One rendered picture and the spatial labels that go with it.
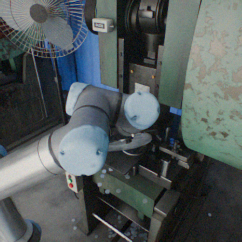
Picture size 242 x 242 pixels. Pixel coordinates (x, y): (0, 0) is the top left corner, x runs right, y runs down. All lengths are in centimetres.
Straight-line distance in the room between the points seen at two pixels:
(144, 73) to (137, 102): 48
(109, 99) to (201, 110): 19
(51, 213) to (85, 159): 150
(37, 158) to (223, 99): 35
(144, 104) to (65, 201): 150
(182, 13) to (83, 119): 50
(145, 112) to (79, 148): 18
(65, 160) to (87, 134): 5
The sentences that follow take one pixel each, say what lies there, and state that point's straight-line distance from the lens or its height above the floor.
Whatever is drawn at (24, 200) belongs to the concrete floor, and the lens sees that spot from 197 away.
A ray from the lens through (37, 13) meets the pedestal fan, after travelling 145.
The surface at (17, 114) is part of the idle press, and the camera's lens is 244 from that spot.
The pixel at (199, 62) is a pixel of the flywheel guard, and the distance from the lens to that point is 45.
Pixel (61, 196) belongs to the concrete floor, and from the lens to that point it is 190.
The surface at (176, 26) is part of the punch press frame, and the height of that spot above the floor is 134.
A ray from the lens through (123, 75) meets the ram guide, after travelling 93.
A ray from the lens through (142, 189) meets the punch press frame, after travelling 106.
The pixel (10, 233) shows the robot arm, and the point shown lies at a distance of 88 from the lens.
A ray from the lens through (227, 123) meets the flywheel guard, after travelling 49.
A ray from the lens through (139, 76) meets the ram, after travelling 93.
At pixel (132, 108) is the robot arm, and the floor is 125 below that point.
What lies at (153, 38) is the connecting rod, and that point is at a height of 127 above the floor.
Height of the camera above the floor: 147
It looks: 34 degrees down
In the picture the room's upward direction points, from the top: straight up
